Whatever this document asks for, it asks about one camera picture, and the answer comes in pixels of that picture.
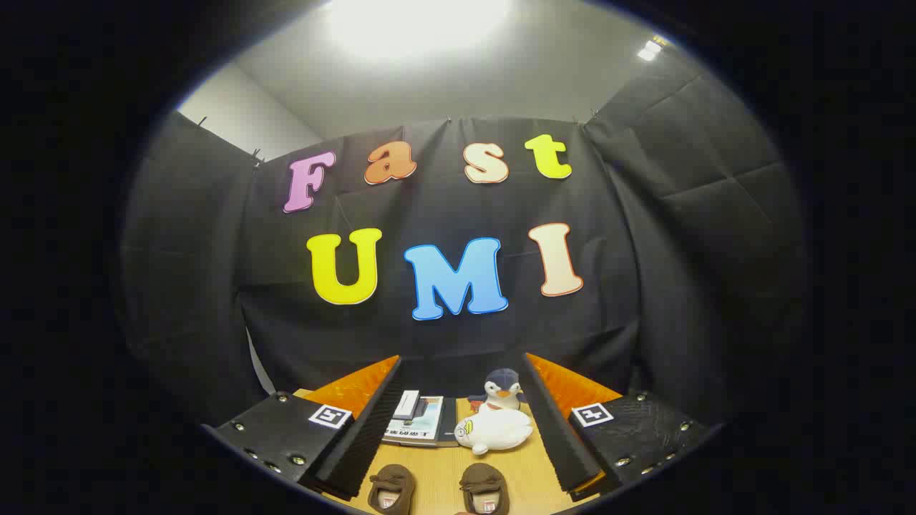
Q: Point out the white duck plush toy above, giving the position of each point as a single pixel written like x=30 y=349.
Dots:
x=497 y=429

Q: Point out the brown fuzzy shoe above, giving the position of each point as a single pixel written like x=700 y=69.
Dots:
x=484 y=486
x=391 y=486

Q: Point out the book pale blue cover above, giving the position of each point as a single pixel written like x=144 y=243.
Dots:
x=418 y=428

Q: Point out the bright ceiling light panel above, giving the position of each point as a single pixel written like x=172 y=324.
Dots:
x=415 y=21

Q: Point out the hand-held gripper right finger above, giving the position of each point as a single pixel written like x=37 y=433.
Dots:
x=554 y=429

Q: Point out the small ceiling light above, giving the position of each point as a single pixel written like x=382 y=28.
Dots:
x=650 y=50

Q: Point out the grey penguin plush toy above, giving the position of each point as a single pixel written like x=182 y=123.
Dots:
x=502 y=390

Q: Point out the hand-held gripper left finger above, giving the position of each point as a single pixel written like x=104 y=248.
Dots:
x=372 y=436

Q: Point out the dark grey book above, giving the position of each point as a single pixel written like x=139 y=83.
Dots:
x=449 y=422

